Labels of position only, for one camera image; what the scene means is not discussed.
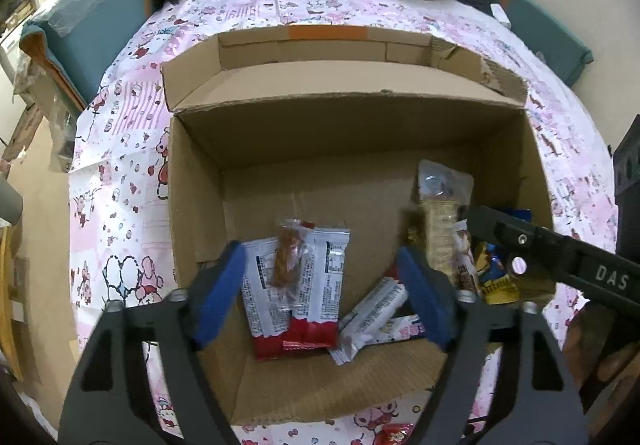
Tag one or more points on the clear packet of brown snack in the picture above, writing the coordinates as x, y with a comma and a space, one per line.
290, 255

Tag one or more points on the teal cushion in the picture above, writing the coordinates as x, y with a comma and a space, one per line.
95, 30

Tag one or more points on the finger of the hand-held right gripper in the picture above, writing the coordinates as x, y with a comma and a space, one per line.
530, 242

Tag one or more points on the blue starred snack packet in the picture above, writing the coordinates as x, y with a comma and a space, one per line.
495, 275

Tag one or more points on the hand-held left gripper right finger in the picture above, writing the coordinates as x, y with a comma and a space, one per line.
425, 295

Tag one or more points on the cardboard box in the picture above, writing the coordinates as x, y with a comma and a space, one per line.
325, 165

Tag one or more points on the clear cracker packet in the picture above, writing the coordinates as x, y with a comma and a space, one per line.
440, 220

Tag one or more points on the white and red snack packet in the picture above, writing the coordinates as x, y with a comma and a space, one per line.
265, 310
320, 295

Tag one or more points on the small white box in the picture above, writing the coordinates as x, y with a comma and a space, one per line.
501, 15

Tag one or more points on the teal cushion board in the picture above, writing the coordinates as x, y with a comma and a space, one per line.
540, 20

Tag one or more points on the white snack bar packet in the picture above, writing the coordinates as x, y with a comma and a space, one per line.
372, 315

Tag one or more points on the small red snack packet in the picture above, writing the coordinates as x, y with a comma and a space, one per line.
395, 435

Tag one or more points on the pink and white snack packet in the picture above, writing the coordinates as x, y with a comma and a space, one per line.
405, 327

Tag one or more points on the pink printed bed sheet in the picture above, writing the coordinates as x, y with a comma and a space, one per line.
125, 150

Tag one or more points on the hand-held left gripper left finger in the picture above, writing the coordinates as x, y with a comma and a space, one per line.
222, 295

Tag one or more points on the person's right hand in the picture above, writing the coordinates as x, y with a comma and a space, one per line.
607, 355

